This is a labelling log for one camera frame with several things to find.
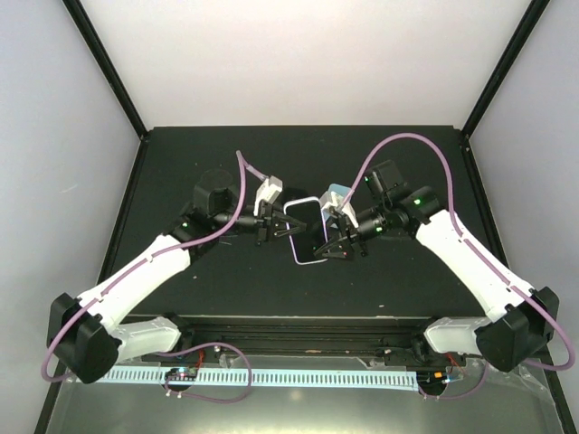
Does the black smartphone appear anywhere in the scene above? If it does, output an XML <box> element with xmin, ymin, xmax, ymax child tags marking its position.
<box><xmin>285</xmin><ymin>201</ymin><xmax>327</xmax><ymax>263</ymax></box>

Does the lilac phone case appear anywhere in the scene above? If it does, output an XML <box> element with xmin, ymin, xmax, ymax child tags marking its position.
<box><xmin>282</xmin><ymin>196</ymin><xmax>330</xmax><ymax>266</ymax></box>

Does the light blue cased phone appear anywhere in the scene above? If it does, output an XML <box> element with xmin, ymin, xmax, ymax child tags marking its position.
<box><xmin>319</xmin><ymin>184</ymin><xmax>350</xmax><ymax>223</ymax></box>

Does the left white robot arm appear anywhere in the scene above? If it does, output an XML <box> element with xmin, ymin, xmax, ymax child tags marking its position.
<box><xmin>46</xmin><ymin>169</ymin><xmax>307</xmax><ymax>383</ymax></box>

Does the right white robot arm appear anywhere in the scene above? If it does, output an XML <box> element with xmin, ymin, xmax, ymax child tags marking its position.
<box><xmin>315</xmin><ymin>160</ymin><xmax>559</xmax><ymax>373</ymax></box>

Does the black cased phone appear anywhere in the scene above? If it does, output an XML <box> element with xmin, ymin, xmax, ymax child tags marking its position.
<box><xmin>280</xmin><ymin>187</ymin><xmax>309</xmax><ymax>203</ymax></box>

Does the right controller board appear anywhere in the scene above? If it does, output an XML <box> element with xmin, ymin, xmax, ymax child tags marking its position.
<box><xmin>416</xmin><ymin>371</ymin><xmax>460</xmax><ymax>386</ymax></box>

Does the controller board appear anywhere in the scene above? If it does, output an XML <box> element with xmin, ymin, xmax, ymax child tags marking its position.
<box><xmin>164</xmin><ymin>367</ymin><xmax>198</xmax><ymax>383</ymax></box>
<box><xmin>416</xmin><ymin>371</ymin><xmax>460</xmax><ymax>386</ymax></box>

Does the left controller board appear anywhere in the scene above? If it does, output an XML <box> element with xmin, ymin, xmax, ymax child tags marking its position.
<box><xmin>164</xmin><ymin>367</ymin><xmax>198</xmax><ymax>383</ymax></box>

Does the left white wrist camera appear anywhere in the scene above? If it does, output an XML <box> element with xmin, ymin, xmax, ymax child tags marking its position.
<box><xmin>253</xmin><ymin>175</ymin><xmax>283</xmax><ymax>217</ymax></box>

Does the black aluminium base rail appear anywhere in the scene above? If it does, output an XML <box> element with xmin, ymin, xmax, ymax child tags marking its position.
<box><xmin>165</xmin><ymin>313</ymin><xmax>466</xmax><ymax>371</ymax></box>

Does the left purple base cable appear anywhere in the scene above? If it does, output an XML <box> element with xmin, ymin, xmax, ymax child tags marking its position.
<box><xmin>151</xmin><ymin>344</ymin><xmax>251</xmax><ymax>404</ymax></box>

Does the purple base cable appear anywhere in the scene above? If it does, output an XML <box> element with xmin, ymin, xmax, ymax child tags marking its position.
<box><xmin>418</xmin><ymin>361</ymin><xmax>492</xmax><ymax>402</ymax></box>
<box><xmin>151</xmin><ymin>344</ymin><xmax>251</xmax><ymax>404</ymax></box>

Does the white slotted cable duct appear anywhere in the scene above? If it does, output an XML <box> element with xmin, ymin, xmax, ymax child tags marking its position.
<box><xmin>99</xmin><ymin>365</ymin><xmax>419</xmax><ymax>392</ymax></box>

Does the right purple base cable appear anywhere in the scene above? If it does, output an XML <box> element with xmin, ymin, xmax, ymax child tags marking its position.
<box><xmin>418</xmin><ymin>361</ymin><xmax>492</xmax><ymax>402</ymax></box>

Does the left black frame post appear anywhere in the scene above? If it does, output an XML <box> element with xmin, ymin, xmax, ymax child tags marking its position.
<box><xmin>62</xmin><ymin>0</ymin><xmax>148</xmax><ymax>139</ymax></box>

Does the black frame post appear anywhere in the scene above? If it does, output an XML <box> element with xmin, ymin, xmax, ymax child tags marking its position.
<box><xmin>62</xmin><ymin>0</ymin><xmax>148</xmax><ymax>139</ymax></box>
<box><xmin>461</xmin><ymin>0</ymin><xmax>550</xmax><ymax>140</ymax></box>

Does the right black frame post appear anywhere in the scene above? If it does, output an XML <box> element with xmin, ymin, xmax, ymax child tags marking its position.
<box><xmin>461</xmin><ymin>0</ymin><xmax>550</xmax><ymax>140</ymax></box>

